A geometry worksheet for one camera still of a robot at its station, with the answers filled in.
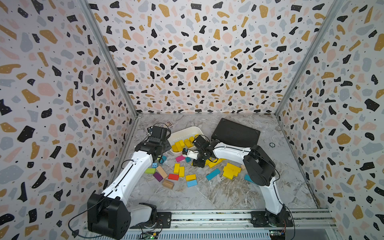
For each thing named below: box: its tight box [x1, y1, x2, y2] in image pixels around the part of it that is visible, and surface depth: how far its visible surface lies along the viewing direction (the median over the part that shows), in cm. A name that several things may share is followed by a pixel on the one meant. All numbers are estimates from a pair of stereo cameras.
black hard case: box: [211, 118, 261, 148], surface depth 108 cm
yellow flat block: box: [185, 174, 197, 182], surface depth 89 cm
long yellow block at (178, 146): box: [171, 140, 185, 153], surface depth 102 cm
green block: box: [145, 168, 156, 174], surface depth 92 cm
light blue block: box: [186, 179, 198, 188], surface depth 87 cm
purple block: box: [153, 171, 164, 182], surface depth 90 cm
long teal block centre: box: [206, 168, 221, 181], surface depth 92 cm
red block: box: [168, 173, 180, 181], surface depth 90 cm
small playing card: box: [164, 120, 174, 129], surface depth 115 cm
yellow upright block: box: [179, 166, 185, 178], surface depth 92 cm
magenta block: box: [175, 155, 185, 163], surface depth 97 cm
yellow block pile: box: [223, 162, 242, 180], surface depth 92 cm
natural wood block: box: [162, 179, 175, 190], surface depth 85 cm
